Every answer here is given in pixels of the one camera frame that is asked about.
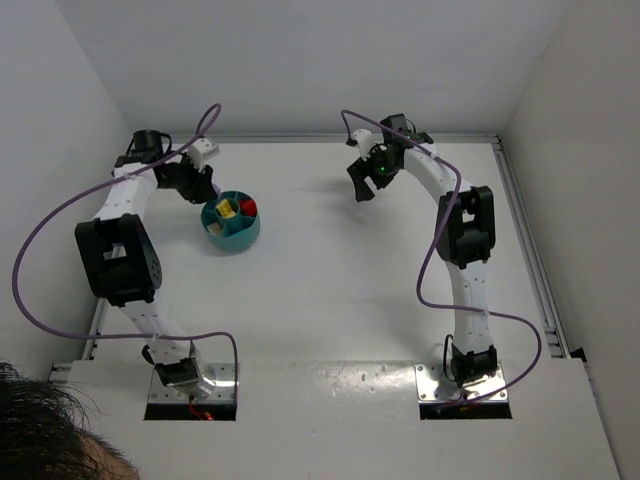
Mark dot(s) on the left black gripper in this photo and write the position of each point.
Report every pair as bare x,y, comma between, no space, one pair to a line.
193,181

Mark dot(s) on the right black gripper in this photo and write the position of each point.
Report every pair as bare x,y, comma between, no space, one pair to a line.
364,173

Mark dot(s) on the small red lego brick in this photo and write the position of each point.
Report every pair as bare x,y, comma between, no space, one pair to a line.
248,208

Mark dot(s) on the long yellow lego brick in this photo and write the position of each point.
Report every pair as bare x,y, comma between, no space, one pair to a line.
227,209

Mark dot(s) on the lavender lego brick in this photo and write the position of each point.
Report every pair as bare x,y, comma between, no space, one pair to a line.
215,229

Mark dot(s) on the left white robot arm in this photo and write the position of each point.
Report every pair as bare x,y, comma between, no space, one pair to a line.
121,264

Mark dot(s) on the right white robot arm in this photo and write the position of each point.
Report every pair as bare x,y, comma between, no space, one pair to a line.
464,235

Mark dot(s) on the teal round divided container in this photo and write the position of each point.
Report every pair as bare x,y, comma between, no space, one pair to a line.
238,233

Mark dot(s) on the person's dark-haired head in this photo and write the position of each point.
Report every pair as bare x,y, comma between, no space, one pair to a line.
43,435

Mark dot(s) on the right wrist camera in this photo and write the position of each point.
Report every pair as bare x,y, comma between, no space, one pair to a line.
364,140

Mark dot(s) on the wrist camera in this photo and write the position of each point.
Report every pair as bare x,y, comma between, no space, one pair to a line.
364,140
201,151

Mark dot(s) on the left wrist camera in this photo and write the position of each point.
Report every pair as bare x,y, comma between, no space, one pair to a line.
201,151

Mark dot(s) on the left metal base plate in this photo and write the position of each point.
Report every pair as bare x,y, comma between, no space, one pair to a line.
216,387

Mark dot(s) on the metal base plate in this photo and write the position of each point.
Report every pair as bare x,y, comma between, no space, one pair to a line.
434,388
216,387

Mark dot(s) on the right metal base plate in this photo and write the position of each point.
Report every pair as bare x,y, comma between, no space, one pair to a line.
434,388

